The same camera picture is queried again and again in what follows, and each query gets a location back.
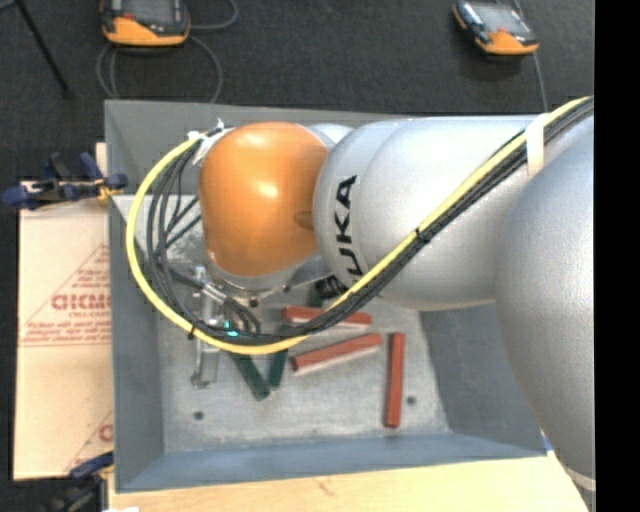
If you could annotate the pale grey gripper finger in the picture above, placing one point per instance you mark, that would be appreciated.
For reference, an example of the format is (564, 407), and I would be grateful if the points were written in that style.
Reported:
(212, 365)
(198, 371)

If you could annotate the dark green flat block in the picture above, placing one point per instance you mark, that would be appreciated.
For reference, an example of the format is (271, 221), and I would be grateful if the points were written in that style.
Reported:
(252, 377)
(278, 367)

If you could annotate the red-brown flat block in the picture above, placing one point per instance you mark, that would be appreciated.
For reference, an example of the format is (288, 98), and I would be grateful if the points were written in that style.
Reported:
(305, 314)
(394, 380)
(340, 352)

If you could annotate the grey metal bin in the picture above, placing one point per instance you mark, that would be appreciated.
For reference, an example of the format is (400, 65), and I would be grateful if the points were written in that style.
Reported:
(310, 415)

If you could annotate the brown cardboard board, red print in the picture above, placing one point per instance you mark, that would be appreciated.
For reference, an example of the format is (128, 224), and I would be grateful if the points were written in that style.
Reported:
(60, 350)

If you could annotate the black cylinder on white bracket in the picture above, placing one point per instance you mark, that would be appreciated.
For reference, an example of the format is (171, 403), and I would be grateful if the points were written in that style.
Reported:
(331, 287)

